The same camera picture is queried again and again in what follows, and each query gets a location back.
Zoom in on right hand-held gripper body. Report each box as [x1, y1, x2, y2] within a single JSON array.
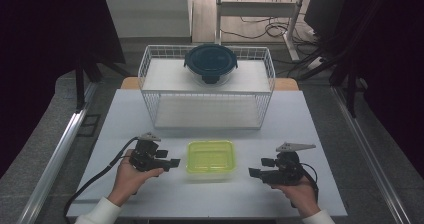
[[260, 142, 317, 186]]

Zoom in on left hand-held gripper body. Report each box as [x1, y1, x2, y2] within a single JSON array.
[[129, 132, 168, 173]]

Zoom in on white wire rack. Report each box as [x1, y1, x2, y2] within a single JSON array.
[[137, 44, 277, 130]]

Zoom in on round container with blue lid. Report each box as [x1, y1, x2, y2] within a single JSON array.
[[183, 43, 239, 86]]

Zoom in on person's left hand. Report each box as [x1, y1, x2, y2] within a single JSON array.
[[106, 149, 165, 208]]

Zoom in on person's right hand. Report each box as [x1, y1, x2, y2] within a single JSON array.
[[271, 175, 322, 219]]

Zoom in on rectangular container with green lid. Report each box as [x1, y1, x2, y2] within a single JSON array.
[[185, 139, 238, 182]]

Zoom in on wooden table board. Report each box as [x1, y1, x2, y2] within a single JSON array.
[[119, 76, 300, 92]]

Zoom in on black metal stand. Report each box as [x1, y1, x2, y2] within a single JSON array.
[[73, 55, 103, 114]]

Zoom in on dark curtain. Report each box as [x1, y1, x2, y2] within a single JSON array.
[[328, 0, 424, 172], [0, 0, 127, 180]]

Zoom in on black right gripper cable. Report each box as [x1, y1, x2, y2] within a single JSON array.
[[299, 162, 320, 203]]

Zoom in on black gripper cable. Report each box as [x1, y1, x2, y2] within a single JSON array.
[[63, 136, 140, 224], [299, 162, 320, 203]]

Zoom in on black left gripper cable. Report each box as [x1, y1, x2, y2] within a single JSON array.
[[63, 136, 140, 224]]

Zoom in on aluminium rail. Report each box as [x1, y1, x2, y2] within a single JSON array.
[[15, 81, 98, 224], [330, 84, 408, 224]]

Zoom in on black floor cables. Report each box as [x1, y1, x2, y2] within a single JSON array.
[[220, 0, 321, 45]]

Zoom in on white metal desk frame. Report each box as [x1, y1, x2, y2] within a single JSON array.
[[214, 0, 306, 62]]

